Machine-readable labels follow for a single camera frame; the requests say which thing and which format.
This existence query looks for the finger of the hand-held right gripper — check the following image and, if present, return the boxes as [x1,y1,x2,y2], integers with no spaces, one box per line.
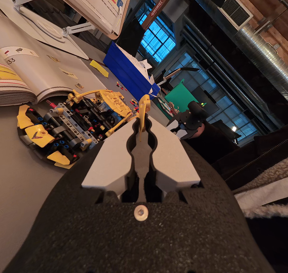
[175,128,189,140]

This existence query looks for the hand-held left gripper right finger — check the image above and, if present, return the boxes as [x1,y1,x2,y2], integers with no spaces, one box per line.
[146,116,201,199]

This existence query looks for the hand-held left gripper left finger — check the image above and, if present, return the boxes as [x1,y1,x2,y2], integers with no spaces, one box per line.
[82,118,138,200]

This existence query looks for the slim yellow brick piece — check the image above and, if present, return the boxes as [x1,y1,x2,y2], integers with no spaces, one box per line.
[137,94,152,134]

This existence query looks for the yellow brick car model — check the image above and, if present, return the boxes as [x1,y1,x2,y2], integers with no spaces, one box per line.
[17,89,138,169]

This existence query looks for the person's right forearm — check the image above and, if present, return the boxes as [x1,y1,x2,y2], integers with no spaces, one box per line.
[185,122,241,165]

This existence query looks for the desk lamp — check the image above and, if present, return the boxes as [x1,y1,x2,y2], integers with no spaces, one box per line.
[155,66,201,86]

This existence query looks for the black monitor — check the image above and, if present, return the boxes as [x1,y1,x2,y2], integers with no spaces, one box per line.
[191,86,221,116]

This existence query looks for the green corrugated box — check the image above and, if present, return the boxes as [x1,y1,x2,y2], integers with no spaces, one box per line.
[164,80,199,116]

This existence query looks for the small brick model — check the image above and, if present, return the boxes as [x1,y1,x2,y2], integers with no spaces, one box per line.
[158,100,180,116]

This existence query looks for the black office chair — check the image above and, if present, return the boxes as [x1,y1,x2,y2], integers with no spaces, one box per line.
[212,120,241,143]

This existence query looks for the scattered coloured brick pieces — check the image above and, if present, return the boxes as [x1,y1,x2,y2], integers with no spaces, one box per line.
[115,80,140,109]

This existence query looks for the white crumpled paper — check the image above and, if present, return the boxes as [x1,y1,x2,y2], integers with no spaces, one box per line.
[126,53,153,82]

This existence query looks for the blue plastic bin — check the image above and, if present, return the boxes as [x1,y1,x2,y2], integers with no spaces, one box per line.
[103,41,161,100]

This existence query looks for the black fleece-lined jacket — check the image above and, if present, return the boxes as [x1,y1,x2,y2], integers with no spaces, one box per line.
[212,125,288,273]

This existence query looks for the white shirt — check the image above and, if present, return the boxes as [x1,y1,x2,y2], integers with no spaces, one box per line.
[234,178,288,213]

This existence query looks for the yellow paper sheet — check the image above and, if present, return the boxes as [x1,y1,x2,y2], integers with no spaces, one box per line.
[89,60,110,78]

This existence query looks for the black partition panel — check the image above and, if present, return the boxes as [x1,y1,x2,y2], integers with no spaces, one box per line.
[116,17,144,57]

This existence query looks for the open instruction booklet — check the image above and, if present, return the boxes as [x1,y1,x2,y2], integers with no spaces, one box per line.
[0,12,108,107]

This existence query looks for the metal ventilation duct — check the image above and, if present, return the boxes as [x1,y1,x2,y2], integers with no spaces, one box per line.
[180,12,288,102]

